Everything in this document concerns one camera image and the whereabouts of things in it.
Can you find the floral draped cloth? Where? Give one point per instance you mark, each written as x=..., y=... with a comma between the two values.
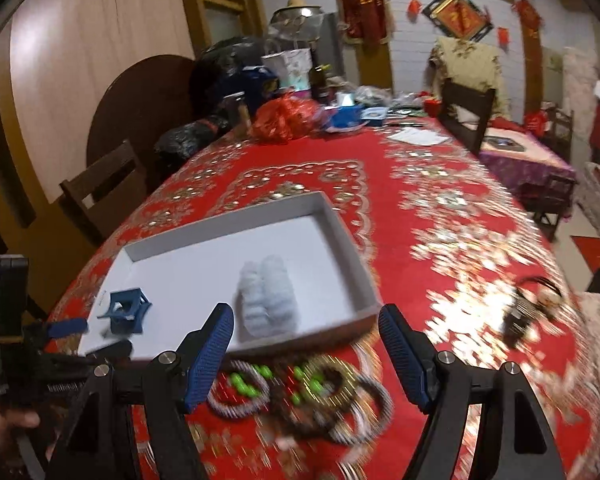
x=467, y=62

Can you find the red hanging tassel decoration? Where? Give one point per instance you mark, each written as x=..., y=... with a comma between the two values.
x=362, y=5

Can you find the blue tissue box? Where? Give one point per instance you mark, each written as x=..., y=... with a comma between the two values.
x=347, y=115

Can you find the steel basin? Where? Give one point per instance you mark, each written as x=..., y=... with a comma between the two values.
x=297, y=17

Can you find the black bow hair clip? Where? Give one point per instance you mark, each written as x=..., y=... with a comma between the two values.
x=517, y=322

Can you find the round wooden table top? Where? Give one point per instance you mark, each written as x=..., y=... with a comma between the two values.
x=140, y=105

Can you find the white shallow cardboard box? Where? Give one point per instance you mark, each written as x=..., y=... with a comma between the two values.
x=190, y=270

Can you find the person's left hand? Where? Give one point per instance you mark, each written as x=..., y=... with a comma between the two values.
x=0, y=430

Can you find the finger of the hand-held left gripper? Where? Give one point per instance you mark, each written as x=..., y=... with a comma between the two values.
x=67, y=327
x=110, y=352

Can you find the grey refrigerator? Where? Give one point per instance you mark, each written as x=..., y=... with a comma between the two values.
x=332, y=45

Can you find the dark wooden slatted chair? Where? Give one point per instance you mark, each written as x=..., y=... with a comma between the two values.
x=105, y=190

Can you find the red floral tablecloth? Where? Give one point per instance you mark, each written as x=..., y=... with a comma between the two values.
x=430, y=240

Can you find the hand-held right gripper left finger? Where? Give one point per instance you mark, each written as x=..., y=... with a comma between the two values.
x=210, y=356

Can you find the dark blue bag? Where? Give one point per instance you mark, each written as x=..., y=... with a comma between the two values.
x=257, y=85

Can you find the small black plastic bag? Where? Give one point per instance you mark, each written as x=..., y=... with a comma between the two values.
x=190, y=137

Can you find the glass jar with metal lid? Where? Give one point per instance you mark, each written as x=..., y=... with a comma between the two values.
x=241, y=112

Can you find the small table with purple cloth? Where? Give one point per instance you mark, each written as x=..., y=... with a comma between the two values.
x=525, y=165

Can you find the blue hair claw clip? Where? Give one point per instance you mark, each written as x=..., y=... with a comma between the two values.
x=129, y=311

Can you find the dark wine bottle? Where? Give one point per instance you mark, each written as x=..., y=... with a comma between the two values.
x=320, y=82

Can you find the framed red diamond wall decoration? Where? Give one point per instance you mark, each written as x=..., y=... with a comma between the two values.
x=457, y=15

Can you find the white paper sheet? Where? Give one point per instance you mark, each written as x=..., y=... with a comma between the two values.
x=417, y=136

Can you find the large black plastic bag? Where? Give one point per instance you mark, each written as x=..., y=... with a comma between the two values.
x=220, y=60

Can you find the red plastic bag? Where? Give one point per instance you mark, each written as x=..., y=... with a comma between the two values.
x=285, y=120

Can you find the red knot wall ornament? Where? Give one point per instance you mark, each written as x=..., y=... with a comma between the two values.
x=527, y=17

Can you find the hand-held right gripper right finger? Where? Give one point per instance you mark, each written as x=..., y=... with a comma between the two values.
x=405, y=360

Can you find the light blue fluffy scrunchie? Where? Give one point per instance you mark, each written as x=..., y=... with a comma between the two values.
x=267, y=295

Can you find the white paper gift bag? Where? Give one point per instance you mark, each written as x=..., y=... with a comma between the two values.
x=290, y=67

